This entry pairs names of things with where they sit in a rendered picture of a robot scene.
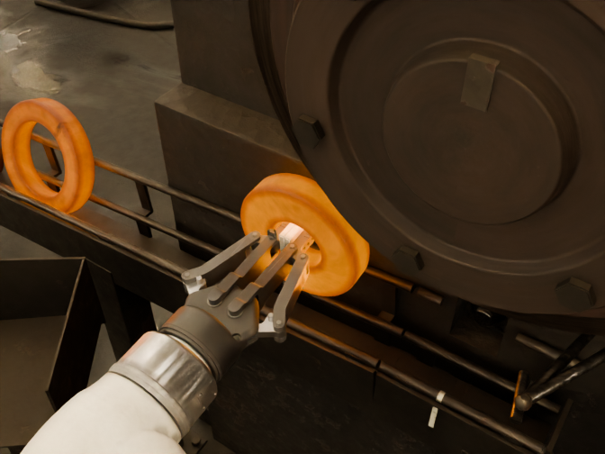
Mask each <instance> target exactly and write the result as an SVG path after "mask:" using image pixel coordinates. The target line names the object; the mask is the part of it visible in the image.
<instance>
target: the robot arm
mask: <svg viewBox="0 0 605 454"><path fill-rule="evenodd" d="M313 242H314V239H313V238H312V236H311V235H310V234H309V233H308V232H306V231H305V230H304V229H302V228H301V227H299V226H297V225H295V224H293V223H290V222H282V223H281V224H280V226H279V227H278V228H277V229H276V230H275V229H268V230H267V235H260V232H257V231H253V232H251V233H249V234H248V235H246V236H245V237H243V238H242V239H241V240H239V241H237V242H236V243H234V244H233V245H231V246H230V247H228V248H227V249H226V250H224V251H223V252H221V253H220V254H218V255H217V256H215V257H214V258H212V259H210V260H209V261H207V262H206V263H205V264H203V265H202V266H200V267H198V268H193V269H190V270H187V271H185V272H184V273H183V274H182V280H183V284H184V288H185V292H186V293H187V294H189V296H188V297H187V298H186V300H185V305H184V306H182V307H180V308H179V309H177V311H176V312H175V313H174V314H173V315H172V316H171V317H170V318H169V319H168V320H167V321H166V322H165V323H164V324H163V325H162V326H161V328H160V329H159V330H158V331H148V332H146V333H145V334H143V335H142V336H141V338H140V339H139V340H138V341H137V342H136V343H135V344H134V345H133V346H132V347H131V348H130V349H129V350H128V351H127V352H126V353H125V354H124V355H123V356H122V357H121V358H120V360H119V361H118V362H117V363H114V364H113V365H112V366H111V367H110V369H109V371H108V372H107V373H106V374H105V375H104V376H103V377H101V378H100V379H99V380H98V381H97V382H95V383H94V384H92V385H91V386H90V387H88V388H86V389H85V390H83V391H81V392H79V393H78V394H76V395H75V396H74V397H72V398H71V399H70V400H69V401H68V402H66V403H65V404H64V405H63V406H62V407H61V408H60V409H59V410H58V411H57V412H56V413H55V414H54V415H53V416H51V417H50V418H49V420H48V421H47V422H46V423H45V424H44V425H43V426H42V427H41V428H40V429H39V431H38V432H37V433H36V434H35V435H34V436H33V438H32V439H31V440H30V441H29V442H28V444H27V445H26V446H25V447H24V449H23V451H22V452H21V453H20V454H186V453H185V452H184V450H183V449H182V448H181V446H180V445H179V444H178V443H179V441H180V440H181V439H182V438H183V437H184V436H185V435H186V434H187V433H188V432H189V431H190V429H191V427H192V426H193V425H194V423H195V422H196V421H197V419H198V418H199V417H200V416H201V414H202V413H203V412H204V411H205V409H206V408H207V407H208V406H209V404H210V403H211V402H212V401H213V399H214V398H215V397H216V395H217V385H216V383H218V382H219V381H220V380H221V378H222V377H223V376H224V375H225V373H226V372H227V371H228V370H229V369H230V367H231V366H232V365H233V363H234V362H235V361H236V360H237V359H238V357H239V355H240V353H241V352H242V351H243V350H244V349H245V348H246V347H247V346H249V345H251V344H253V343H255V342H256V341H257V340H258V338H264V337H275V341H277V342H284V341H285V340H286V324H287V321H288V319H289V317H290V315H291V313H292V310H293V308H294V306H295V303H296V301H297V299H298V297H299V295H300V293H301V291H302V289H303V285H304V283H305V281H306V279H307V277H308V275H309V272H310V270H309V256H308V255H307V254H306V253H304V252H305V251H306V250H307V249H308V248H309V247H310V246H311V245H312V244H313ZM279 250H280V253H279ZM278 253H279V255H278ZM277 255H278V256H277ZM276 256H277V257H276ZM275 257H276V258H275ZM273 259H274V260H273ZM272 260H273V261H272ZM270 263H271V264H270ZM269 264H270V265H269ZM268 265H269V266H268ZM267 266H268V267H267ZM266 267H267V268H266ZM233 271H234V272H233ZM263 271H264V272H263ZM262 272H263V273H262ZM261 273H262V274H261ZM260 274H261V275H260ZM259 275H260V276H259ZM287 276H288V277H287ZM286 277H287V279H286V281H285V283H284V286H283V288H282V290H281V292H280V294H279V296H278V298H277V300H276V302H275V306H274V310H273V312H272V313H269V314H268V316H267V317H266V319H265V320H264V321H263V322H262V323H259V312H260V311H261V310H262V308H263V306H264V304H265V301H266V300H267V299H268V298H269V296H271V294H273V293H274V292H275V290H276V289H277V288H278V287H279V286H280V284H281V283H282V282H283V281H284V280H285V278H286ZM222 279H223V280H222ZM221 280H222V281H221ZM255 280H256V281H255ZM219 281H221V282H220V284H219V285H216V286H215V284H216V283H218V282H219ZM254 281H255V282H254ZM253 282H254V283H253Z"/></svg>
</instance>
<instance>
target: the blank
mask: <svg viewBox="0 0 605 454"><path fill-rule="evenodd" d="M240 219H241V224H242V228H243V231H244V233H245V235H248V234H249V233H251V232H253V231H257V232H260V235H267V230H268V229H275V230H276V229H277V228H278V227H279V226H280V224H281V223H282V222H290V223H293V224H295V225H297V226H299V227H301V228H302V229H304V230H305V231H306V232H308V233H309V234H310V235H311V236H312V238H313V239H314V240H315V241H316V243H317V245H318V246H319V249H320V250H315V249H312V248H310V247H309V248H308V249H307V250H306V251H305V252H304V253H306V254H307V255H308V256H309V270H310V272H309V275H308V277H307V279H306V281H305V283H304V285H303V288H302V291H305V292H307V293H310V294H313V295H321V296H336V295H342V294H344V293H346V292H347V291H348V290H349V289H351V287H352V286H353V285H354V284H355V283H356V282H357V280H358V279H359V278H360V276H361V275H362V274H363V273H364V271H365V270H366V267H367V265H368V261H369V254H370V250H369V243H368V242H367V241H366V240H365V239H363V238H362V237H361V236H360V235H359V234H358V233H357V232H356V231H355V230H354V229H353V228H352V227H351V225H350V224H349V223H348V222H347V221H346V220H345V219H344V218H343V216H342V215H341V214H340V213H339V211H338V210H337V209H336V208H335V206H334V205H333V204H332V202H331V201H330V200H329V198H328V197H327V196H326V195H325V193H324V192H323V190H322V189H321V188H320V186H319V185H318V184H317V182H316V181H314V180H312V179H309V178H307V177H303V176H300V175H296V174H291V173H279V174H274V175H272V176H269V177H266V178H264V179H263V180H262V181H261V182H260V183H259V184H258V185H257V186H256V187H255V188H254V189H253V190H252V191H251V192H250V193H249V194H248V195H247V196H246V197H245V199H244V201H243V203H242V206H241V210H240Z"/></svg>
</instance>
